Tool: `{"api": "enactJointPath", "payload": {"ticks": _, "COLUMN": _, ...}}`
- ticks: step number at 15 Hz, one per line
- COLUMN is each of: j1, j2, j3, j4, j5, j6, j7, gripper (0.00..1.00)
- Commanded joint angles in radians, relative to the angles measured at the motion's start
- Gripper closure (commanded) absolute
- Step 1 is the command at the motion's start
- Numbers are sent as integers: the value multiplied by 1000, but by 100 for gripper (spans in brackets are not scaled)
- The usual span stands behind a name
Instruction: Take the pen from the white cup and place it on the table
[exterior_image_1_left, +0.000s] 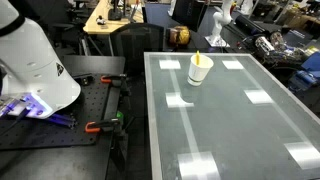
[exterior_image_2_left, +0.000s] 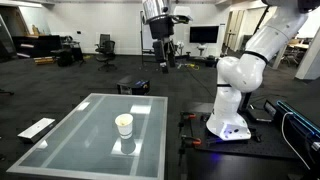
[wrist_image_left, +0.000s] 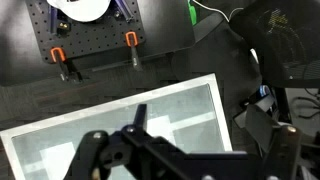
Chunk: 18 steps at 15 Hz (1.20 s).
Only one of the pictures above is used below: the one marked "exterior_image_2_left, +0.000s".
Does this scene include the orange-handled black clamp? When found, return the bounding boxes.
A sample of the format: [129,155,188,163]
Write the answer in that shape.
[178,111,198,132]
[177,134,203,167]

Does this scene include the black computer box blue light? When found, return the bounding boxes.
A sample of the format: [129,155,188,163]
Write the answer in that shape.
[116,75,151,96]

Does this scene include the black low cabinet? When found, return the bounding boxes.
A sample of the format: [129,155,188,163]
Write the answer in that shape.
[11,34,63,60]

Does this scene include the black office chair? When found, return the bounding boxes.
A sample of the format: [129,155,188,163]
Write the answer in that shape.
[94,33,119,73]

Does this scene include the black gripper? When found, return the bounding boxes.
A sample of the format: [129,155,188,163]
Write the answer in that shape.
[148,16,177,75]

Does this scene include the yellow floor cable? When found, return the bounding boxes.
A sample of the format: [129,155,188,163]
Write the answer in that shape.
[184,62,201,71]

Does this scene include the black wall monitor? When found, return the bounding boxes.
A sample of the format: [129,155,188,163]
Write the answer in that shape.
[189,25,220,45]

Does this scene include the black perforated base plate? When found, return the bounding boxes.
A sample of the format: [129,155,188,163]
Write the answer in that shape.
[195,111,301,160]

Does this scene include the white cable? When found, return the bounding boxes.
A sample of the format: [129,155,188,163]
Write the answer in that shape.
[280,111,313,171]

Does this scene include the white paper cup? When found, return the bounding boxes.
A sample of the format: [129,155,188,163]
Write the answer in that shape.
[114,113,135,140]

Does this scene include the black controller box blue strip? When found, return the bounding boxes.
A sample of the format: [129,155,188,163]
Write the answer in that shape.
[263,99,320,169]

